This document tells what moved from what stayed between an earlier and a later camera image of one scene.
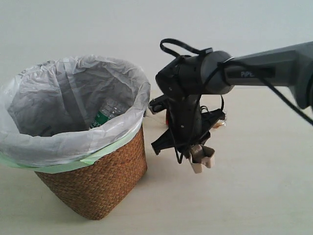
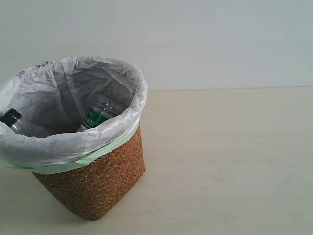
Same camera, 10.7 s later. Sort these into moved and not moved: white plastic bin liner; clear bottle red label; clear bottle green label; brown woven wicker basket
Moved: clear bottle green label; clear bottle red label
Not moved: brown woven wicker basket; white plastic bin liner
